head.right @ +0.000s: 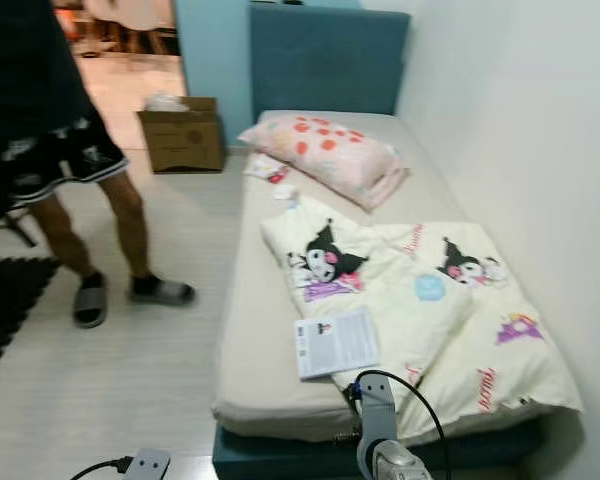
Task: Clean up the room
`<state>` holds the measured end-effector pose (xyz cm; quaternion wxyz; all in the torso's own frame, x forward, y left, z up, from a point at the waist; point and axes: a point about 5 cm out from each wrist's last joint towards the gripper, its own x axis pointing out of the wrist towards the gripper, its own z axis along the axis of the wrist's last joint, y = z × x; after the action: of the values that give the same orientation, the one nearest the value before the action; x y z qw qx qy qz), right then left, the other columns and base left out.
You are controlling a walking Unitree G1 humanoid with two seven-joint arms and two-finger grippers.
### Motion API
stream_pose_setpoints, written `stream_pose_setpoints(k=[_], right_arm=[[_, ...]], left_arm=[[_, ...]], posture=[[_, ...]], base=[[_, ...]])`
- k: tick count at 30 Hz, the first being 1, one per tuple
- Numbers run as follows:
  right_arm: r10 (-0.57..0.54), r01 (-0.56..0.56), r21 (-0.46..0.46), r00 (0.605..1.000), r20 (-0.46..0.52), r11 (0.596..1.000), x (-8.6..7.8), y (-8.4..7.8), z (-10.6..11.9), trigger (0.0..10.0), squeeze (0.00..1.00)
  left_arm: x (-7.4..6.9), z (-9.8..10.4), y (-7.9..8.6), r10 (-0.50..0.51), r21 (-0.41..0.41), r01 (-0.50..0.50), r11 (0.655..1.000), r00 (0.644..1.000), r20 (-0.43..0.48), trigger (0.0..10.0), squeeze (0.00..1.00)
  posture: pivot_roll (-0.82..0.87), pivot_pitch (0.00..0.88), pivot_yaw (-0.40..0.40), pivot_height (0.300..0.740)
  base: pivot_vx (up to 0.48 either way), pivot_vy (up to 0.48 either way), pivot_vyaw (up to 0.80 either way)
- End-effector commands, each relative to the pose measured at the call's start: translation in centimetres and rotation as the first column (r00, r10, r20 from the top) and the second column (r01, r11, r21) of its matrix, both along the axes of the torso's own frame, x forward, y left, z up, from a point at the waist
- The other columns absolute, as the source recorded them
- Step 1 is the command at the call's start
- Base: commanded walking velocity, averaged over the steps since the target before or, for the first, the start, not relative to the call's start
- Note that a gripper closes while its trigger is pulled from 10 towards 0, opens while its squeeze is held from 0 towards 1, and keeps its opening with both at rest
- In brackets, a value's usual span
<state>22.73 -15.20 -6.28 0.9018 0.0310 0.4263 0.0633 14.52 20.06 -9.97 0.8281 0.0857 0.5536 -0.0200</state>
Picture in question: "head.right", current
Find white paperback book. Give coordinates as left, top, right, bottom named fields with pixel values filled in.
left=294, top=307, right=382, bottom=381

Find grey slide slipper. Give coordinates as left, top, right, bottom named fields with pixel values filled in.
left=130, top=275, right=197, bottom=307
left=73, top=272, right=109, bottom=329

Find pink patterned pillow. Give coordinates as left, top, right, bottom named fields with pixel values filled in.
left=237, top=113, right=411, bottom=213

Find black tripod stand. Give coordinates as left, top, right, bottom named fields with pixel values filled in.
left=0, top=210, right=39, bottom=249

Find red white tape packet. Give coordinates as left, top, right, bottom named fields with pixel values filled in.
left=245, top=153, right=291, bottom=186

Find cream cartoon print duvet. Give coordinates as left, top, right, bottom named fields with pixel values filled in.
left=260, top=195, right=584, bottom=446

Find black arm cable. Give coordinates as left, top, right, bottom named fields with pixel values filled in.
left=355, top=370, right=451, bottom=471
left=68, top=457, right=131, bottom=480

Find black foam floor mat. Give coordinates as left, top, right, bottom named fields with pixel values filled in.
left=0, top=255, right=61, bottom=386

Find clear plastic bag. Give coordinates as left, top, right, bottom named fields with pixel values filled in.
left=143, top=92, right=191, bottom=113

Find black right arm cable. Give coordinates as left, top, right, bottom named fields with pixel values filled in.
left=355, top=370, right=451, bottom=471

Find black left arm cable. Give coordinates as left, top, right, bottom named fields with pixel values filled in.
left=68, top=457, right=131, bottom=480

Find person dark shirt black shorts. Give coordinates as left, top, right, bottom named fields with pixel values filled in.
left=0, top=0, right=197, bottom=329

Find white chair wooden legs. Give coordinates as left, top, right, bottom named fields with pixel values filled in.
left=110, top=0, right=179, bottom=56

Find brown cardboard box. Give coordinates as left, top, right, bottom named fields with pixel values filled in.
left=138, top=97, right=226, bottom=173

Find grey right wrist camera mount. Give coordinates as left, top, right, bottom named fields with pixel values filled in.
left=352, top=373, right=398, bottom=446

